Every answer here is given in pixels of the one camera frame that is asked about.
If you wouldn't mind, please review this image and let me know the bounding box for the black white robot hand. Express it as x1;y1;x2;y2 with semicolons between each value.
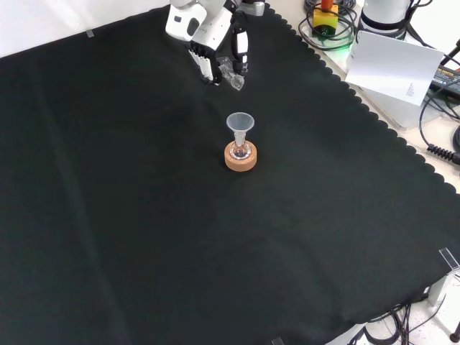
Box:
185;1;252;87

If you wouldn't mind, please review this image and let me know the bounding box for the clear glass graduated cylinder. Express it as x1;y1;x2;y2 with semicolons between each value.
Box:
215;55;246;91

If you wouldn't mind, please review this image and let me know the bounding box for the clear plastic funnel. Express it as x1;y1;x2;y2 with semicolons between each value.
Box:
225;112;256;144

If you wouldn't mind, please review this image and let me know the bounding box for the yellow stop button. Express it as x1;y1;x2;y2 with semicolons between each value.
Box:
311;0;340;37

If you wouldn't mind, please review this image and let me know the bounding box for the round-bottom glass flask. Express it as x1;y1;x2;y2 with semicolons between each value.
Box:
229;138;252;162

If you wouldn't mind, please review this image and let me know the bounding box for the pale board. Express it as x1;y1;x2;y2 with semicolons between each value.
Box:
344;29;446;107

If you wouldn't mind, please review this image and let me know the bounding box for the black cloth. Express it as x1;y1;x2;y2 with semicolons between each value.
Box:
0;2;460;345

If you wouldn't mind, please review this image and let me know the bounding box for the black power adapter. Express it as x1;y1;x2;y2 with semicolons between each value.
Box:
429;65;460;95

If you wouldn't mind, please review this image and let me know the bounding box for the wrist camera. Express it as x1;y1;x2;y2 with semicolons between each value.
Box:
239;0;267;17

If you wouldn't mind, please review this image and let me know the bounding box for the dark looped cable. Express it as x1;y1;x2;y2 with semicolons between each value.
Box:
297;0;359;51

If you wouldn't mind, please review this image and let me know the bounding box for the cork ring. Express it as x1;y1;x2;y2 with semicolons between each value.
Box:
224;141;259;173

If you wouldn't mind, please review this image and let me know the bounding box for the black coiled cable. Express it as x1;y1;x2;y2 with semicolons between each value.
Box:
418;91;460;162

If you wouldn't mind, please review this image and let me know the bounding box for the black cable bundle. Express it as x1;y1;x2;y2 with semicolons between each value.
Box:
346;303;446;345

